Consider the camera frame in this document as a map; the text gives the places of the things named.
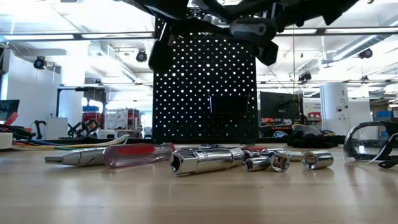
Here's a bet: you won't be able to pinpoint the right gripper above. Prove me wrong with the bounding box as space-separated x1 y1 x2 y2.
217 0 361 67

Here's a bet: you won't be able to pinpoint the clear black safety glasses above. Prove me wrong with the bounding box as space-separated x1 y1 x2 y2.
343 120 398 169

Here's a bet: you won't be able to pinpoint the black computer monitor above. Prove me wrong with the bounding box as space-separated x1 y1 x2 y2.
260 91 304 121

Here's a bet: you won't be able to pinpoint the red T-handle tool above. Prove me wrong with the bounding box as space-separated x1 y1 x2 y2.
241 144 268 153

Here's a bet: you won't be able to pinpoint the white cable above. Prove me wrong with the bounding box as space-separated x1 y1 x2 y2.
60 134 131 149

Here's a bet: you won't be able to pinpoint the grey metal utility knife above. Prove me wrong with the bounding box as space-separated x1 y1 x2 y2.
44 147 107 167

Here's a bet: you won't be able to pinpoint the screwdriver clear red handle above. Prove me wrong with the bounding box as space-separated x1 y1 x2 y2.
102 142 177 169

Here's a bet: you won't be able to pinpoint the black plastic pegboard bin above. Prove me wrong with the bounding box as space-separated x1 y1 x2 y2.
208 94 251 116

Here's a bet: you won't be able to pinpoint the white round column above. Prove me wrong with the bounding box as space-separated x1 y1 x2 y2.
320 82 351 136

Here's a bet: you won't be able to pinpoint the blue cable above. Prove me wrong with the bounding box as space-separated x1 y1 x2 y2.
26 138 68 146

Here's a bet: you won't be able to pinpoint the ratchet wrench black grey handle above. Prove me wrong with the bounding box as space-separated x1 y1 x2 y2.
211 14 278 47

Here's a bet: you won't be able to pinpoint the black perforated pegboard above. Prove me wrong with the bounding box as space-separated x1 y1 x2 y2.
152 15 259 143

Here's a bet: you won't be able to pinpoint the black grey work glove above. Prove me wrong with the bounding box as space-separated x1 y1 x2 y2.
291 123 336 139
287 132 346 149

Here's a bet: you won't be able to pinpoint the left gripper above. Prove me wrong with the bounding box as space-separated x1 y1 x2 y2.
121 0 233 74

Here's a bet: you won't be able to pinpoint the white block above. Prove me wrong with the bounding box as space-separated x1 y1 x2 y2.
0 132 14 151

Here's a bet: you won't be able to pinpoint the dark screen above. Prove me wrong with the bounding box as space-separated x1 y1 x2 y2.
0 99 21 123

